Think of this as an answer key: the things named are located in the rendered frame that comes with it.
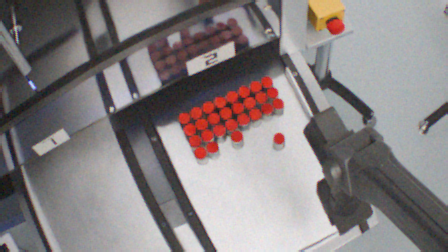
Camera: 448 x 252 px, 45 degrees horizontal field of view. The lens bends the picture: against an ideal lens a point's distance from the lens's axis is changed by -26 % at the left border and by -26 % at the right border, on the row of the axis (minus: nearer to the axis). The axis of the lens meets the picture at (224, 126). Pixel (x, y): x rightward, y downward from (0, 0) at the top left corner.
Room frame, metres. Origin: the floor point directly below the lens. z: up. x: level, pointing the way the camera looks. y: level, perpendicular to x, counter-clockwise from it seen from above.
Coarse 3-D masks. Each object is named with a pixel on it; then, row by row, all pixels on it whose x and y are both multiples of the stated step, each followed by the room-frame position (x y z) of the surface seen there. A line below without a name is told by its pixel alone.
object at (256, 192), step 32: (288, 96) 0.42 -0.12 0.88; (256, 128) 0.37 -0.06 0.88; (288, 128) 0.36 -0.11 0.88; (192, 160) 0.33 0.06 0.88; (224, 160) 0.32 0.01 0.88; (256, 160) 0.31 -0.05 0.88; (288, 160) 0.30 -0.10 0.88; (192, 192) 0.27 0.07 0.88; (224, 192) 0.26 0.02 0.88; (256, 192) 0.26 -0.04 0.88; (288, 192) 0.24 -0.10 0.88; (224, 224) 0.20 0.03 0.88; (256, 224) 0.19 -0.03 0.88; (288, 224) 0.18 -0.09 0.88; (320, 224) 0.16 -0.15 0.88
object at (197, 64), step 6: (222, 48) 0.47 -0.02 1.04; (228, 48) 0.47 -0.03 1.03; (204, 54) 0.46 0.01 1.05; (222, 54) 0.47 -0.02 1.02; (228, 54) 0.47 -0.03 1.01; (234, 54) 0.47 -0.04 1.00; (192, 60) 0.45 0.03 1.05; (198, 60) 0.45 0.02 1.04; (204, 60) 0.46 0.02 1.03; (210, 60) 0.46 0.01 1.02; (222, 60) 0.46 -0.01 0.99; (192, 66) 0.45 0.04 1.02; (198, 66) 0.45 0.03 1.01; (204, 66) 0.46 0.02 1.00; (210, 66) 0.46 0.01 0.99; (192, 72) 0.45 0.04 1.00
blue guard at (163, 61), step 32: (192, 32) 0.46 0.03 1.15; (224, 32) 0.47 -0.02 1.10; (256, 32) 0.49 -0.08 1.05; (128, 64) 0.42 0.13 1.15; (160, 64) 0.44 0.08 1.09; (64, 96) 0.39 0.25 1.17; (96, 96) 0.40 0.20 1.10; (128, 96) 0.42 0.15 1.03; (32, 128) 0.36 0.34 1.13; (64, 128) 0.38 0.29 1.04; (0, 160) 0.33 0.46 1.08
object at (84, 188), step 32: (96, 128) 0.42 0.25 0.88; (32, 160) 0.37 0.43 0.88; (64, 160) 0.36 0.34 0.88; (96, 160) 0.36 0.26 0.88; (32, 192) 0.30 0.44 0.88; (64, 192) 0.30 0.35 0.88; (96, 192) 0.29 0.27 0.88; (128, 192) 0.29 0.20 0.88; (64, 224) 0.22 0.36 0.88; (96, 224) 0.22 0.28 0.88; (128, 224) 0.22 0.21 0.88
